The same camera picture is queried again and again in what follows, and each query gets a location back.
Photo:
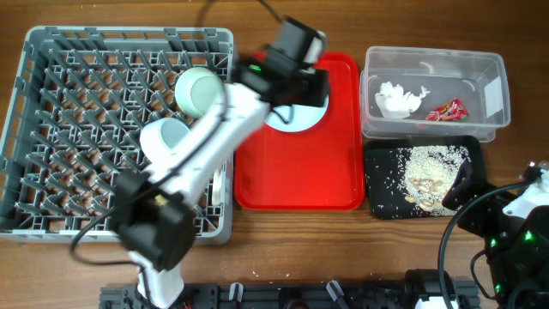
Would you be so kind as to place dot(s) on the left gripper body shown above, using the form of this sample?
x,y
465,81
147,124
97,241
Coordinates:
x,y
312,63

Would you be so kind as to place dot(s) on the white tissue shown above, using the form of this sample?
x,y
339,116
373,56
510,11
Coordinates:
x,y
394,103

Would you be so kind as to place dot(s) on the green bowl with rice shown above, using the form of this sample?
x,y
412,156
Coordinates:
x,y
196,90

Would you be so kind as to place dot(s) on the red snack wrapper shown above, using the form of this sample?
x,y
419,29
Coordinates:
x,y
453,110

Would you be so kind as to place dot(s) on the white plastic spoon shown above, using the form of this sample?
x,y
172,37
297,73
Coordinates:
x,y
217,191

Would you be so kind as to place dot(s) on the light blue bowl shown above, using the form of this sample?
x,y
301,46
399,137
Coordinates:
x,y
159,138

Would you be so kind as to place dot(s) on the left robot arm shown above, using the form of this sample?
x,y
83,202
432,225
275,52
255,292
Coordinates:
x,y
153,211

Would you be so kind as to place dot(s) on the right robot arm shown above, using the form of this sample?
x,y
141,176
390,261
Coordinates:
x,y
513,222

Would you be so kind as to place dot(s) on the grey dishwasher rack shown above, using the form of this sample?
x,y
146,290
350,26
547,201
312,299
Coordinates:
x,y
81,98

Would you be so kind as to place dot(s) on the light blue plate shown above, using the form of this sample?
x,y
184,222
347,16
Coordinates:
x,y
296,118

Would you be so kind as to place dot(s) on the clear plastic bin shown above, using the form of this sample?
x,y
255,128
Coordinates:
x,y
478,79

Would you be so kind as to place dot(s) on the red plastic tray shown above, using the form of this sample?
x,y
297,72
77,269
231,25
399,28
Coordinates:
x,y
319,169

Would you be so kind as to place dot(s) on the black tray bin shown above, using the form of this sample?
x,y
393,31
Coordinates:
x,y
473,146

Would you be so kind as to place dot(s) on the spilled rice and shells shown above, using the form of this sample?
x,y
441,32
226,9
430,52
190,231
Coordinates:
x,y
412,182

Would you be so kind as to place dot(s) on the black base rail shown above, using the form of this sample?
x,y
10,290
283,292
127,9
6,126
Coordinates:
x,y
380,294

